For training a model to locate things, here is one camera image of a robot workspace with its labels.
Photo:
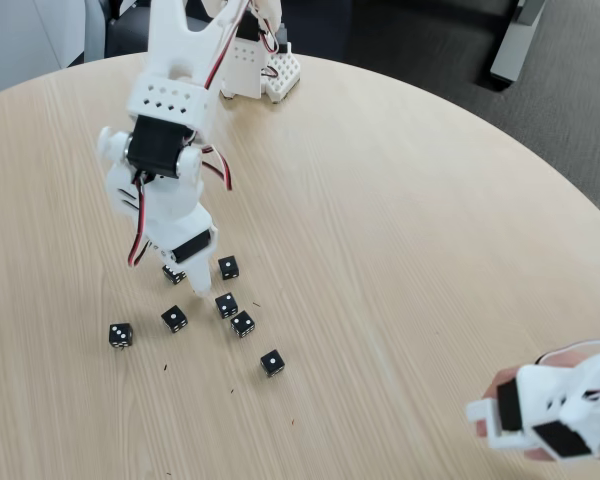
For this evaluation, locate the black die showing six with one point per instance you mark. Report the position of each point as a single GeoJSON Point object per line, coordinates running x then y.
{"type": "Point", "coordinates": [174, 276]}

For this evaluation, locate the white leader arm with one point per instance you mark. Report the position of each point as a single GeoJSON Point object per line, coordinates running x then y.
{"type": "Point", "coordinates": [545, 390]}

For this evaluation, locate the person's hand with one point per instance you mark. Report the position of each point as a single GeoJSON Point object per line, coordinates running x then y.
{"type": "Point", "coordinates": [500, 381]}

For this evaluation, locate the black die white pips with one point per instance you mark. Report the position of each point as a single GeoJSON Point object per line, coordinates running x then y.
{"type": "Point", "coordinates": [272, 362]}
{"type": "Point", "coordinates": [242, 324]}
{"type": "Point", "coordinates": [228, 267]}
{"type": "Point", "coordinates": [226, 305]}
{"type": "Point", "coordinates": [174, 318]}
{"type": "Point", "coordinates": [121, 335]}

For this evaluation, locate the dark grey chair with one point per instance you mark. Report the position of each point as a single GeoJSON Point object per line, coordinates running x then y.
{"type": "Point", "coordinates": [127, 35]}

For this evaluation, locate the white cabinet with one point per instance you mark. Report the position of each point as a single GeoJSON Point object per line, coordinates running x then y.
{"type": "Point", "coordinates": [20, 40]}

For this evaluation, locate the grey desk leg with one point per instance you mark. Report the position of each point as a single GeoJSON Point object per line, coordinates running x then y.
{"type": "Point", "coordinates": [512, 50]}

